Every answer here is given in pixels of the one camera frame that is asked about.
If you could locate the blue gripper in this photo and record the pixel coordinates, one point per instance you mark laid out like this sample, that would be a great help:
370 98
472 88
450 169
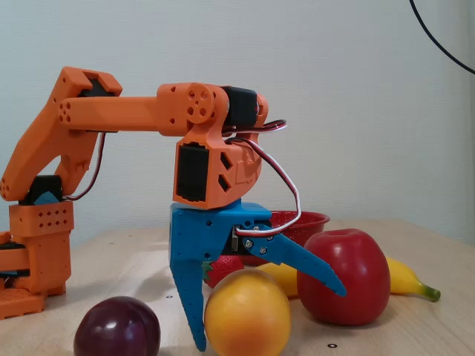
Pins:
200 233

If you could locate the red toy strawberry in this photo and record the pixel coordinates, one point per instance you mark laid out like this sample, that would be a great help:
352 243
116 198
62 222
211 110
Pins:
226 267

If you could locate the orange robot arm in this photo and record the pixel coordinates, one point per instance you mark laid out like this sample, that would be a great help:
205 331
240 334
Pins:
118 115

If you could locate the yellow orange toy peach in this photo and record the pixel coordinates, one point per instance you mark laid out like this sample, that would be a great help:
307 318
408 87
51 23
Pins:
248 315

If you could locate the red speckled enamel bowl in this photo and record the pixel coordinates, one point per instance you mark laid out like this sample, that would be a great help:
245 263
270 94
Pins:
313 222

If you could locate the purple toy plum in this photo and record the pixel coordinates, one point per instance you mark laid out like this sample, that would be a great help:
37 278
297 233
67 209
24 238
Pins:
117 330

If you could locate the yellow toy banana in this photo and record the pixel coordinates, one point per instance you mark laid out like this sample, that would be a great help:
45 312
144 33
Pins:
404 278

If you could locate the red toy apple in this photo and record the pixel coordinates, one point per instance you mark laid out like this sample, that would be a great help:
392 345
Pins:
356 267

